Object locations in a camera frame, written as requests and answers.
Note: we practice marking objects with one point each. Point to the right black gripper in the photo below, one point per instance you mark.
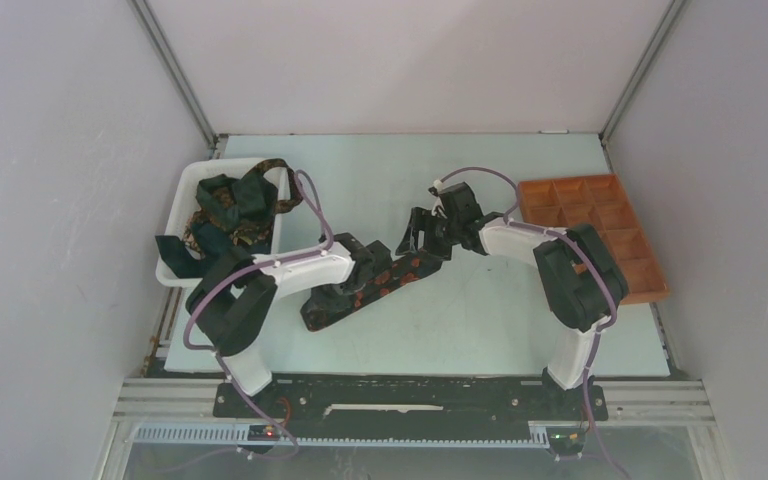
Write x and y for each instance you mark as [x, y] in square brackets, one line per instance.
[422, 219]

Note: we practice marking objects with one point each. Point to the black orange floral tie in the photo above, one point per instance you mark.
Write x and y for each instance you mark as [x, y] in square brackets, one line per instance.
[384, 281]

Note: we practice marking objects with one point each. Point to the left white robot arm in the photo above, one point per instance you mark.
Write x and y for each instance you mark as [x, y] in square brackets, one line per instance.
[231, 303]

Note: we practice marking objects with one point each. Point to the brown patterned tie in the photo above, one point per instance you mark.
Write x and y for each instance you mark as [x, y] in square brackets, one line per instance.
[238, 212]

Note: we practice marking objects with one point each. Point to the dark green tie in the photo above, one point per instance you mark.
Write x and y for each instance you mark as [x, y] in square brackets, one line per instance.
[183, 262]

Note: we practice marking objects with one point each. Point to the orange compartment tray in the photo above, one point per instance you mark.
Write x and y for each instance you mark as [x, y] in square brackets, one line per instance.
[601, 201]

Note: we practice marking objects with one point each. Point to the white plastic basket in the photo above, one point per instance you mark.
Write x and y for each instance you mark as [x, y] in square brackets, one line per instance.
[184, 205]

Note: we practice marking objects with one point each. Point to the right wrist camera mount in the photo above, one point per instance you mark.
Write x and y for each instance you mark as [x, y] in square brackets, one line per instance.
[442, 206]

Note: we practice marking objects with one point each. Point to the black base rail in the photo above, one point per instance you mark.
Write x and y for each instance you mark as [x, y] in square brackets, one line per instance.
[501, 407]

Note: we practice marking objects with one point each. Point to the grey cable duct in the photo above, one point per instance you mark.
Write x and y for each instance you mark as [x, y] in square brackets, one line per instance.
[255, 435]

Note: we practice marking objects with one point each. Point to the aluminium frame profile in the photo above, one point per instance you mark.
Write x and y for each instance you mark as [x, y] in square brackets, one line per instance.
[661, 403]

